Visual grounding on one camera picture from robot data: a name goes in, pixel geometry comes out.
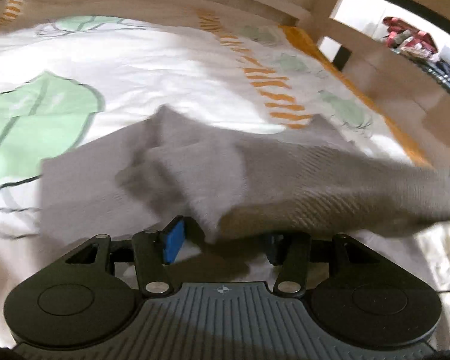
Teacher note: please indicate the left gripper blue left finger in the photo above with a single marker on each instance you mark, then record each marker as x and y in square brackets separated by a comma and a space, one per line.
[154, 250]

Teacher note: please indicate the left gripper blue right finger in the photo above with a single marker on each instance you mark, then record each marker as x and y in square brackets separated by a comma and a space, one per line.
[290, 252]

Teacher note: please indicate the grey knit garment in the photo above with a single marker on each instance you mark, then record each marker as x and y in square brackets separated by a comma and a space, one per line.
[234, 184]

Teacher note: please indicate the clutter of clothes on shelf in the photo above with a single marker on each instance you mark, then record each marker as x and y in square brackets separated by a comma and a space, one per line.
[415, 45]

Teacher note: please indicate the white leaf-print bed sheet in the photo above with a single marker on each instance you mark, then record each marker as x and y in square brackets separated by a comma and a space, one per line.
[67, 81]

